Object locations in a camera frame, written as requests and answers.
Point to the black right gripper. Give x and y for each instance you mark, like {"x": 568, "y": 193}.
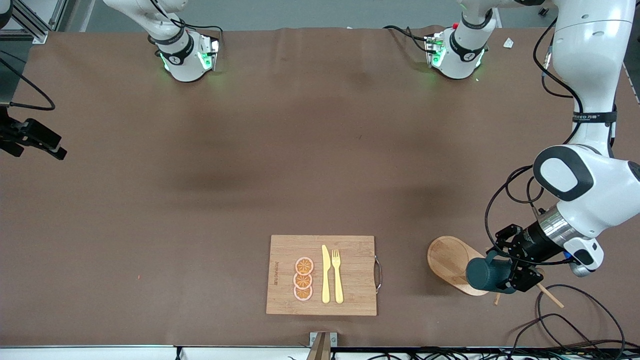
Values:
{"x": 14, "y": 132}

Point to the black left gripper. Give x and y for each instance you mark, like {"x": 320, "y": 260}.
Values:
{"x": 531, "y": 243}

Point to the teal mug with yellow inside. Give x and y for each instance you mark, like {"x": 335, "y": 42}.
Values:
{"x": 485, "y": 275}

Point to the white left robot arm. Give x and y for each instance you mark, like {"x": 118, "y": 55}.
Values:
{"x": 590, "y": 50}

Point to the wooden mug tree stand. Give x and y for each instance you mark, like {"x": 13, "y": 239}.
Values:
{"x": 450, "y": 260}

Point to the brown table mat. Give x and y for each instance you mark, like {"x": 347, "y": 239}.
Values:
{"x": 150, "y": 210}

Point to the yellow plastic fork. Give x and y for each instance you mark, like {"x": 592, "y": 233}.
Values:
{"x": 338, "y": 285}

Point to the yellow plastic knife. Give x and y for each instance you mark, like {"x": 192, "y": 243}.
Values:
{"x": 326, "y": 275}

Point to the orange slice toy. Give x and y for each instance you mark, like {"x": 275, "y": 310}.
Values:
{"x": 304, "y": 265}

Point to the white paper scrap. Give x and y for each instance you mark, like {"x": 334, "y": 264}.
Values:
{"x": 509, "y": 43}

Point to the aluminium frame profile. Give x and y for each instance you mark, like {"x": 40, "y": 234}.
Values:
{"x": 35, "y": 32}

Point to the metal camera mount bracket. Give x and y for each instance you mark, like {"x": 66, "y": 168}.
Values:
{"x": 322, "y": 342}

